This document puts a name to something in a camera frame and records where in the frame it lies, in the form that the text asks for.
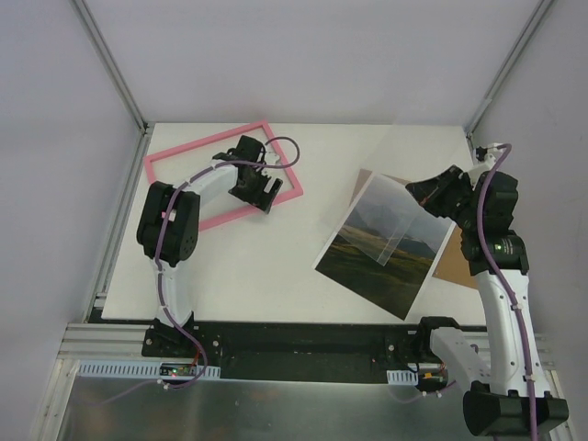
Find pink picture frame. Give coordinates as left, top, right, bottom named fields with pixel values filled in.
left=143, top=120, right=303, bottom=232

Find clear acrylic sheet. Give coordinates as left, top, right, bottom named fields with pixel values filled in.
left=321, top=119, right=460, bottom=267

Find landscape photo print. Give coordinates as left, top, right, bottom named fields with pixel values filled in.
left=312, top=172, right=456, bottom=322

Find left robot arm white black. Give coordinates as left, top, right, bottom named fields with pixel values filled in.
left=136, top=135, right=300, bottom=357

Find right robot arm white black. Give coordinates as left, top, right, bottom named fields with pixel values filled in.
left=405, top=166, right=569, bottom=440

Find brown cardboard backing board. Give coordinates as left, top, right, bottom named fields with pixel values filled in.
left=350, top=168, right=476, bottom=288

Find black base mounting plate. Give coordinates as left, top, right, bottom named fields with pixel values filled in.
left=141, top=316, right=458, bottom=384

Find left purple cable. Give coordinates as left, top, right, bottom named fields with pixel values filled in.
left=91, top=136, right=301, bottom=405

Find right white slotted cable duct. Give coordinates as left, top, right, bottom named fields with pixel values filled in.
left=386, top=370, right=419, bottom=387

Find white slotted cable duct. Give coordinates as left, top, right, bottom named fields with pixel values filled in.
left=386, top=370, right=419, bottom=387
left=78, top=360, right=221, bottom=381

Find right aluminium corner post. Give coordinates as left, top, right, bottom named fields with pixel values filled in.
left=464, top=0, right=559, bottom=141

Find aluminium corner post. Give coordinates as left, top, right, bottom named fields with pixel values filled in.
left=70, top=0, right=149, bottom=133
left=464, top=0, right=559, bottom=141

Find left aluminium corner post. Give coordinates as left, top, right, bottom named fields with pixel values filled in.
left=70, top=0, right=149, bottom=133

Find left white slotted cable duct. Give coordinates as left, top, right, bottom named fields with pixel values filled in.
left=78, top=360, right=221, bottom=381

